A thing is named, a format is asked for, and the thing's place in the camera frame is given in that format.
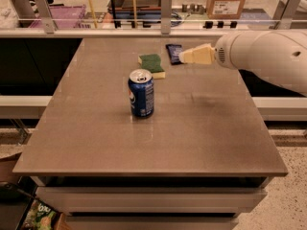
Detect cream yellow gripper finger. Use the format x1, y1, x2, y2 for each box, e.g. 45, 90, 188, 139
179, 44, 215, 65

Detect dark blue RXBAR wrapper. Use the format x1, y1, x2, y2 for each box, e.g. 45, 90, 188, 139
165, 44, 183, 65

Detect green and yellow sponge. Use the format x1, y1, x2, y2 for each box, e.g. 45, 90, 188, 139
138, 54, 166, 80

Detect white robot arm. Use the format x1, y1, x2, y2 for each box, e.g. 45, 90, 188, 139
178, 30, 307, 96

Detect cardboard box with label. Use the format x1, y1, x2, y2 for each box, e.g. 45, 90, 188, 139
206, 0, 246, 19

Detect blue Pepsi soda can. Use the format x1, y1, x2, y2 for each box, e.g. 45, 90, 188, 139
128, 69, 154, 118

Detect purple plastic crate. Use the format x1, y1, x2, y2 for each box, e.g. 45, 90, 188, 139
30, 5, 86, 29

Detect grey drawer cabinet front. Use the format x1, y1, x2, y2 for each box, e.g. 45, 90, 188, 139
36, 187, 267, 230

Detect green snack bag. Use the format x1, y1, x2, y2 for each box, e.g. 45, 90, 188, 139
20, 200, 58, 230

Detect grey metal railing post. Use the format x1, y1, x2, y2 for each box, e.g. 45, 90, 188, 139
161, 0, 172, 35

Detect grey metal right post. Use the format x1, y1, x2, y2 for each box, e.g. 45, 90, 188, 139
272, 0, 307, 30

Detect yellow broom handle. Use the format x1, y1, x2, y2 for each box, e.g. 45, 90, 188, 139
88, 0, 98, 29

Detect grey metal left post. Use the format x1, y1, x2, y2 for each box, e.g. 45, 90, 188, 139
35, 0, 57, 34

